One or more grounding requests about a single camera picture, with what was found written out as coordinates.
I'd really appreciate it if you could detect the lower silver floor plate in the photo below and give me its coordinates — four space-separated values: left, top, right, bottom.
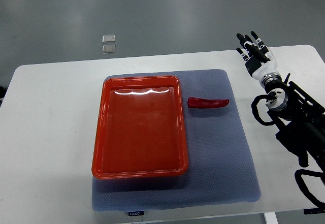
102 44 116 54

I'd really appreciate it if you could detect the black table control panel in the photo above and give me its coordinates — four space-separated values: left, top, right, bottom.
303 208 325 215

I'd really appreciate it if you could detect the upper silver floor plate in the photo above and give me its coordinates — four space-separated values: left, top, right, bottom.
102 34 115 44

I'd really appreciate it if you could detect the white table leg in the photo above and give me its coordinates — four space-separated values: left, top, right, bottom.
263 212 278 224

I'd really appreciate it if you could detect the red pepper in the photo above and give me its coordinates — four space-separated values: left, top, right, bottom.
187 97 230 109

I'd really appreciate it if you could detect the black label tag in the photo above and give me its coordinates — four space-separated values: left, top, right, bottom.
128 210 144 216

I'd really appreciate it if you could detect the silver floor plate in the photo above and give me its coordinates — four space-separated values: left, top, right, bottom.
102 44 116 54
102 34 115 44

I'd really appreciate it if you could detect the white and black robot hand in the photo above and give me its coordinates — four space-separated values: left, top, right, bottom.
236 31 281 87

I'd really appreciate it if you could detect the red plastic tray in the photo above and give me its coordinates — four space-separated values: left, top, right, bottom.
91 76 189 180

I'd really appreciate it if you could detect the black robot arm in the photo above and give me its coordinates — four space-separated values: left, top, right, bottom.
251 73 324 213

